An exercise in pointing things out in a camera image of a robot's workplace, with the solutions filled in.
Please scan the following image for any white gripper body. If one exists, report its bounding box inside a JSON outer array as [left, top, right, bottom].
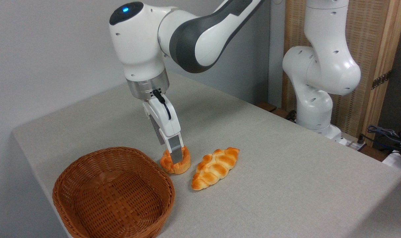
[[143, 94, 182, 139]]

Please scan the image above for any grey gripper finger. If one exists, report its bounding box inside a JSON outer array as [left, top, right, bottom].
[[150, 116, 165, 146], [164, 133, 184, 165]]

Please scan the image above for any round orange bread bun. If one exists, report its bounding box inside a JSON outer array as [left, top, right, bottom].
[[159, 145, 191, 175]]

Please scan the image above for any braided golden bread loaf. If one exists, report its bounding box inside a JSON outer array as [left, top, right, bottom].
[[191, 147, 240, 191]]

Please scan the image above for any brown wicker basket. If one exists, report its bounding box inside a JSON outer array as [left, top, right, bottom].
[[52, 146, 175, 238]]

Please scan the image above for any grey tablecloth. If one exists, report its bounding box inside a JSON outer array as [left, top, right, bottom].
[[13, 71, 401, 238]]

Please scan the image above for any black screen hinge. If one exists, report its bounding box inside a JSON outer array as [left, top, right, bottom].
[[372, 70, 392, 90]]

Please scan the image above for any wooden rattan screen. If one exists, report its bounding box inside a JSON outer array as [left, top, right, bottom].
[[282, 0, 401, 147]]

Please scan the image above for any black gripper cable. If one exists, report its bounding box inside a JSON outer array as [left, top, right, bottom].
[[152, 89, 172, 120]]

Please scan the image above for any bundle of dark cables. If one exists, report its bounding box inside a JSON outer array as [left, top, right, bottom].
[[367, 125, 401, 156]]

